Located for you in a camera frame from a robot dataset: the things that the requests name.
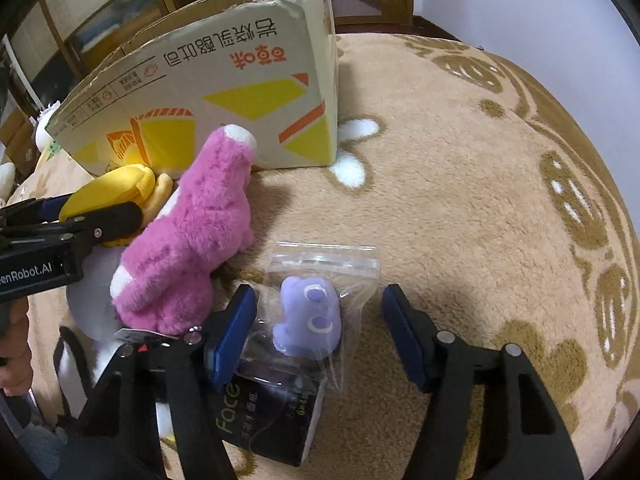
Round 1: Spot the yellow plush toy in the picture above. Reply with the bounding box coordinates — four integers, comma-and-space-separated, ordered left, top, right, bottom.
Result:
59, 162, 174, 249

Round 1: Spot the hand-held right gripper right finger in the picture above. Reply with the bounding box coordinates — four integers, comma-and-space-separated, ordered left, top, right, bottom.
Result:
381, 283, 587, 480

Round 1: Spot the printed cardboard box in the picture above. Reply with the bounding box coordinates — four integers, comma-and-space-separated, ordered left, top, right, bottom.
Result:
46, 0, 342, 179

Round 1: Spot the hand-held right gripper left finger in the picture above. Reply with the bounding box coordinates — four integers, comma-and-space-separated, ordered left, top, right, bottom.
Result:
75, 284, 259, 480

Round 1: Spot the person's left hand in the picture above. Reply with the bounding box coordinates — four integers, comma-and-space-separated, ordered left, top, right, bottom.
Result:
0, 304, 34, 397

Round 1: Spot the white plush toy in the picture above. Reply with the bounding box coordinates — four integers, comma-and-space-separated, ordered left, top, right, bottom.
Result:
54, 246, 177, 442

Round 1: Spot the small white and green plush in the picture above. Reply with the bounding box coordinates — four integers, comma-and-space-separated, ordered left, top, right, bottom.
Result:
34, 104, 65, 153

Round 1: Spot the wooden glass-door cabinet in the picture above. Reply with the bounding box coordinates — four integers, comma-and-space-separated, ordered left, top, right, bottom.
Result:
9, 0, 168, 92

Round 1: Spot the pink plush toy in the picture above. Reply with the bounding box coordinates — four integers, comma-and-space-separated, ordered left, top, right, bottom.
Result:
110, 124, 259, 337

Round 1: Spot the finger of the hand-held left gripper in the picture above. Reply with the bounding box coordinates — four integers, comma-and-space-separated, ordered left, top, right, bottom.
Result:
50, 202, 145, 249
0, 194, 72, 228

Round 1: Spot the grey cloth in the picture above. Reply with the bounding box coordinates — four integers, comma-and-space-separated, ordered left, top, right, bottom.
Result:
19, 424, 67, 480

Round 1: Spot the black tissue pack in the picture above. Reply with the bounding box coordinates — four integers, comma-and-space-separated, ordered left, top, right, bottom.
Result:
212, 355, 329, 469

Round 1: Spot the purple toy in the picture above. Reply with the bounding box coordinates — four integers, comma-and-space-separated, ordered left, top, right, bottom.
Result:
247, 242, 382, 394

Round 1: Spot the beige printed blanket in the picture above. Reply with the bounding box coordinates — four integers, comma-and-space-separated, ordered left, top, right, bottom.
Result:
10, 32, 640, 480

